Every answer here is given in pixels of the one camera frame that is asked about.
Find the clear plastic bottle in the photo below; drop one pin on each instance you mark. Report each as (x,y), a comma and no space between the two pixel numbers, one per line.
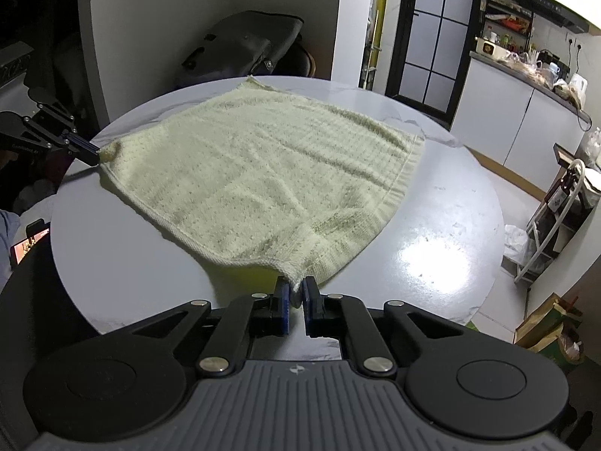
(592,143)

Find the dark chair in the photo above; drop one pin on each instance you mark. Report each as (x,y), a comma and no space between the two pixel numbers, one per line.
(304,62)

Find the white wall outlet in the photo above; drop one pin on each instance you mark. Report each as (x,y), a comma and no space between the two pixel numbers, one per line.
(575,43)

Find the wooden side table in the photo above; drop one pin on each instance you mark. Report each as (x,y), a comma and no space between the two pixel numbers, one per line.
(563,152)

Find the bagged food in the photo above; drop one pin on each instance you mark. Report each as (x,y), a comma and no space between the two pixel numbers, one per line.
(566,88)

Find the black bag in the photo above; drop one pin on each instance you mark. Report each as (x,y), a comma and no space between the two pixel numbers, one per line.
(239,47)

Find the pale yellow waffle towel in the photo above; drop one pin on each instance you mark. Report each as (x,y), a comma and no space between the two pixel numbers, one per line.
(263,164)

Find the white mug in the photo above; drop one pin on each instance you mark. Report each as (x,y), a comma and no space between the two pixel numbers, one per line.
(555,69)

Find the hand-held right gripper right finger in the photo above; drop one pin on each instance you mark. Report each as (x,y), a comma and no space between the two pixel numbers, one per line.
(310,303)

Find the white lower cabinet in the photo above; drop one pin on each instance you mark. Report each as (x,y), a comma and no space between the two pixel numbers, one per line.
(497,112)

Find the clear plastic bags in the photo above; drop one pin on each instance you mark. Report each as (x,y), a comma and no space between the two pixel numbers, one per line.
(526,68)

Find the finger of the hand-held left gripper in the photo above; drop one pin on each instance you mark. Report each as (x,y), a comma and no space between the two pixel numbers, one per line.
(56,112)
(80,150)

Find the grey kitchen counter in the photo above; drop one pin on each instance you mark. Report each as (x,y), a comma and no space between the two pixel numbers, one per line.
(497,64)

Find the person's blue-grey garment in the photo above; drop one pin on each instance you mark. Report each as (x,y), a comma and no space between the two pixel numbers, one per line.
(7,239)

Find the cream countertop appliance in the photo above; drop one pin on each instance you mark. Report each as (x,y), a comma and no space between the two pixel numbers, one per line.
(490,48)

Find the black smartphone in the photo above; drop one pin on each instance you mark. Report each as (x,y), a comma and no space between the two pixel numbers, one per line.
(26,246)

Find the brown paper bag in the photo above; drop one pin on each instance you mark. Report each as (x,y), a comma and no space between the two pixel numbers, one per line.
(544,324)

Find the white electric kettle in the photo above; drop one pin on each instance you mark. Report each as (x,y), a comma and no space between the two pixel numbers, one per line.
(578,87)

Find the black countertop appliance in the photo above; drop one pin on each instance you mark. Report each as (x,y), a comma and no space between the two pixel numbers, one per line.
(548,55)

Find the white plastic bag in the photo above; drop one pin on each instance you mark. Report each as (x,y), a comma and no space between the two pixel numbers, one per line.
(515,239)

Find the black framed glass door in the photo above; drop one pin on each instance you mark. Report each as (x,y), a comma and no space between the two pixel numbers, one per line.
(432,33)

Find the yellow pipe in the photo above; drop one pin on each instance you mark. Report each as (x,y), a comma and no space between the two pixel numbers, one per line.
(381,9)

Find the dark glass bottle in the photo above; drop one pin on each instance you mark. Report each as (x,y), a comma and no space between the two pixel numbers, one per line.
(558,197)

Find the white tube cart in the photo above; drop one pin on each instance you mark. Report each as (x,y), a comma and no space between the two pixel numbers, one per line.
(556,223)

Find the black spice rack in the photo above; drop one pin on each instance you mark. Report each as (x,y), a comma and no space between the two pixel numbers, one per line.
(509,21)

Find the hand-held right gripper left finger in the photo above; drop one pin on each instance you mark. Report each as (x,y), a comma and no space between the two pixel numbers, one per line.
(281,303)

